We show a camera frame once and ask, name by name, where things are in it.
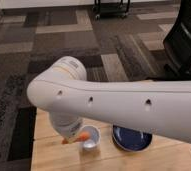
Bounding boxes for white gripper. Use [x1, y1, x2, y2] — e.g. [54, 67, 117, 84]
[49, 113, 83, 140]

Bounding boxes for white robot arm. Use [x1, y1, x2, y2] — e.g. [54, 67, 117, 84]
[27, 56, 191, 143]

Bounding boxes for white ceramic cup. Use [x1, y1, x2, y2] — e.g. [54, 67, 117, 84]
[80, 125, 100, 151]

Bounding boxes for dark blue plate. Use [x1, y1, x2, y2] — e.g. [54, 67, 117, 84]
[112, 125, 153, 151]

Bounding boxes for black rolling cart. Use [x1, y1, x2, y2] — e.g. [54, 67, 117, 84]
[92, 0, 131, 19]

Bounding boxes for black office chair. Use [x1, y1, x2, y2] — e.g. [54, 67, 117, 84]
[152, 0, 191, 81]

